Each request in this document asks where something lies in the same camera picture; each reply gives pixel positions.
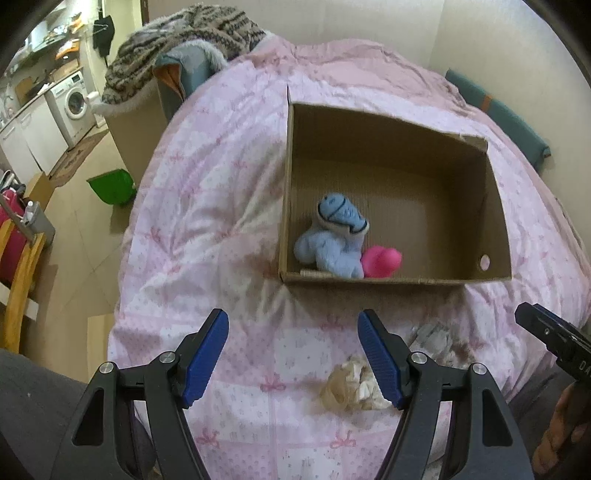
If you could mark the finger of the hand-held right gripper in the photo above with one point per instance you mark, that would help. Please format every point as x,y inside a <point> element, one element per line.
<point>545,330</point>

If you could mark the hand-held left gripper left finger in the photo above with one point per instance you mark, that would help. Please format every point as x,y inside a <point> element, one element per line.
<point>205,360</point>

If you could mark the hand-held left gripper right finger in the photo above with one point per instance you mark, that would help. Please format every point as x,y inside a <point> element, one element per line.
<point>378,355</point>

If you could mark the cream fluffy scrunchie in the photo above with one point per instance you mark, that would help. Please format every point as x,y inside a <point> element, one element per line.
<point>344,385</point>

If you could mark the brown cardboard box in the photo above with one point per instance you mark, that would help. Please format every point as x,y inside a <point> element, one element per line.
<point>401,184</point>

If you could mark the grey white soft cloth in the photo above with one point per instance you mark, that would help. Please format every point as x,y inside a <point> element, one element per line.
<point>431,340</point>

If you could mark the person's right hand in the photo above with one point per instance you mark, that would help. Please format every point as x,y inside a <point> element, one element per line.
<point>561,429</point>

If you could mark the pink plush toy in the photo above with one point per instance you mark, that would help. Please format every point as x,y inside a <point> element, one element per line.
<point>381,262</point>

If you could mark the light blue plush toy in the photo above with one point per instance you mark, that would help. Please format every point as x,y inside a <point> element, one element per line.
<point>334,235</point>

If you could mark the pink patterned bed quilt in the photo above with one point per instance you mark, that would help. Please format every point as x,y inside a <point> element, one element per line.
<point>217,207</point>

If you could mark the person's grey trousers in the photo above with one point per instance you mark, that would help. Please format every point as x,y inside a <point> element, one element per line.
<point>41,406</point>

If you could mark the green plastic bin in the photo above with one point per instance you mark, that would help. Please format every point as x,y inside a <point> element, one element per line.
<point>113,187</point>

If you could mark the yellow wooden chair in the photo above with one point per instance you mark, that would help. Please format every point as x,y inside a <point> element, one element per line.
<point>23,277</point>

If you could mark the grey plastic container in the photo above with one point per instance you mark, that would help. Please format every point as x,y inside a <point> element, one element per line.
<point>39,221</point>

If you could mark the teal cushion with orange stripe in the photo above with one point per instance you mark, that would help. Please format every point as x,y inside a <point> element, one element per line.
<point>503,115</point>

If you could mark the red bag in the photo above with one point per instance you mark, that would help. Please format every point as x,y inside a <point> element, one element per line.
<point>10,240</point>

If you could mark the large plain cardboard box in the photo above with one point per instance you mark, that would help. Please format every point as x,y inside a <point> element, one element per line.
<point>136,138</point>

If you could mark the patterned floor rug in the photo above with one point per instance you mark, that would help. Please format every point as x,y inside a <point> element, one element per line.
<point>76,154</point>

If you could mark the white kitchen cabinet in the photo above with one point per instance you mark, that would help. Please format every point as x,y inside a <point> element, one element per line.
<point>32,134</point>

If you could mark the white washing machine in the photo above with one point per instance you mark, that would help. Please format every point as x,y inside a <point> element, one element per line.
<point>74,101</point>

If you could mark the teal pillow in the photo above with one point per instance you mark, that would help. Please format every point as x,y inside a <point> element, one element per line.
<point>194,69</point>

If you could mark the brown striped knit blanket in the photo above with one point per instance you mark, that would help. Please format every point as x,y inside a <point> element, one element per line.
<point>184,41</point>

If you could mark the black hanging garment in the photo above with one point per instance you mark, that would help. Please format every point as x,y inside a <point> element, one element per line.
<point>104,34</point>

